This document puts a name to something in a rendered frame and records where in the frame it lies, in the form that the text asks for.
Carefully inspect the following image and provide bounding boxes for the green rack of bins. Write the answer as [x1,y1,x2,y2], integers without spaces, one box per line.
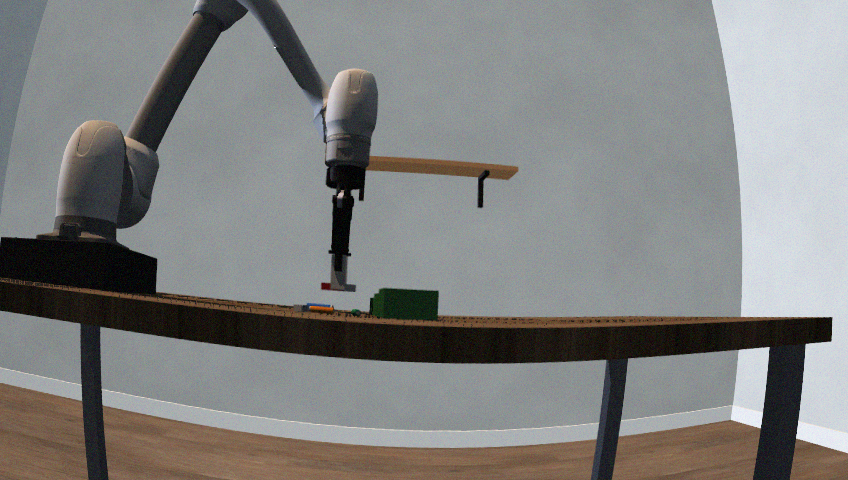
[369,288,439,321]

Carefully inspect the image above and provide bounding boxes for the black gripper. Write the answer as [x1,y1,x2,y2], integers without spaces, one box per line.
[326,165,365,290]

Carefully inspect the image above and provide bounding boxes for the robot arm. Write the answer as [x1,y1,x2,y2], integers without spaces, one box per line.
[36,0,378,249]

